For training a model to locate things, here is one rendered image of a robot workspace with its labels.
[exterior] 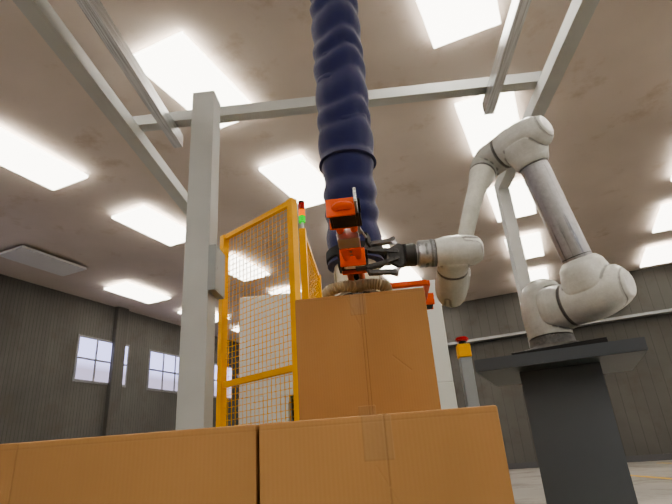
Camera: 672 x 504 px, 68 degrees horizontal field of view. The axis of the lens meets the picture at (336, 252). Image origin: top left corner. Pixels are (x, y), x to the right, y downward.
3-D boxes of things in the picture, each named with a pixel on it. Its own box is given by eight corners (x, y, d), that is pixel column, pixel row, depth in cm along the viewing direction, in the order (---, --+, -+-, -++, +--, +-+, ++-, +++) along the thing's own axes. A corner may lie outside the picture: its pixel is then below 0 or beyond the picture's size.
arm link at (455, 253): (438, 251, 153) (436, 282, 161) (489, 246, 152) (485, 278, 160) (432, 229, 161) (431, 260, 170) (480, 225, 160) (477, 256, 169)
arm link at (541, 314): (544, 346, 190) (530, 293, 200) (589, 333, 177) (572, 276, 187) (518, 342, 181) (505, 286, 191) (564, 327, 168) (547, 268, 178)
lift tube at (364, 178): (330, 277, 200) (317, 75, 240) (385, 272, 199) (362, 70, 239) (324, 257, 180) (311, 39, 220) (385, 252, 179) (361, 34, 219)
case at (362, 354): (326, 441, 194) (321, 340, 210) (429, 434, 191) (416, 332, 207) (299, 436, 139) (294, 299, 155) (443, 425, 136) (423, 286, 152)
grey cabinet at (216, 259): (216, 299, 318) (218, 256, 329) (225, 299, 317) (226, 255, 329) (206, 290, 299) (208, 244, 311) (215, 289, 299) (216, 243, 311)
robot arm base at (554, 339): (587, 355, 184) (582, 340, 186) (579, 343, 166) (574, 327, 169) (536, 364, 192) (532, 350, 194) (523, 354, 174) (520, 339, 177)
